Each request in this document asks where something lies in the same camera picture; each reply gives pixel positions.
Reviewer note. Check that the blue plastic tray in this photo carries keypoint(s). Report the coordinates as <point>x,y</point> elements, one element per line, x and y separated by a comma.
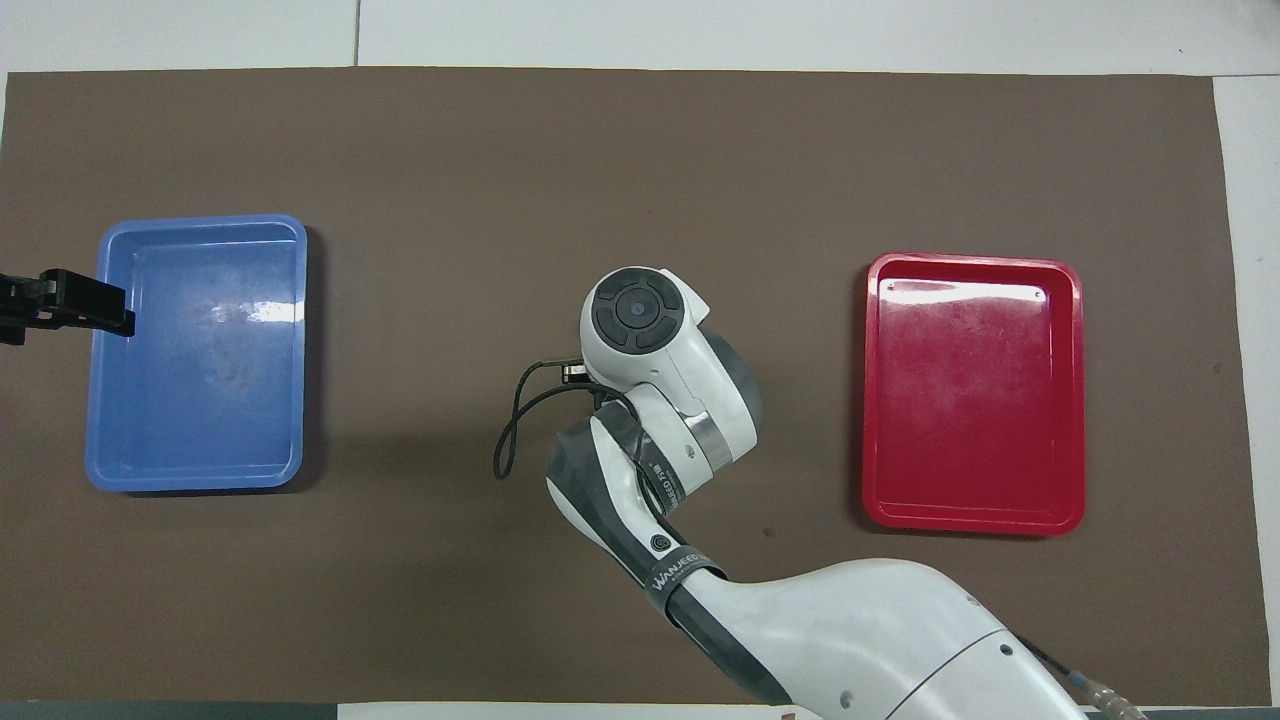
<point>200,430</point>

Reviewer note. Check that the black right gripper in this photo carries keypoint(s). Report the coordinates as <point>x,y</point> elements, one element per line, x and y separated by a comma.
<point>575,375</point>

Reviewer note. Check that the brown table mat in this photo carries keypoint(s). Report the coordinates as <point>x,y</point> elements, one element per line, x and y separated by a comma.
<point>400,600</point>

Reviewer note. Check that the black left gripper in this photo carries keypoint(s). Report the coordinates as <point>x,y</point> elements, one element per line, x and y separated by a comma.
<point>18,300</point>

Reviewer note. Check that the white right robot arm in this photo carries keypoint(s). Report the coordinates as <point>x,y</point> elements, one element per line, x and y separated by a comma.
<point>850,630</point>

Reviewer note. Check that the red plastic tray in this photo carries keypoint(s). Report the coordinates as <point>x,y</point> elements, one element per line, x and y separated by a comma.
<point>970,420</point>

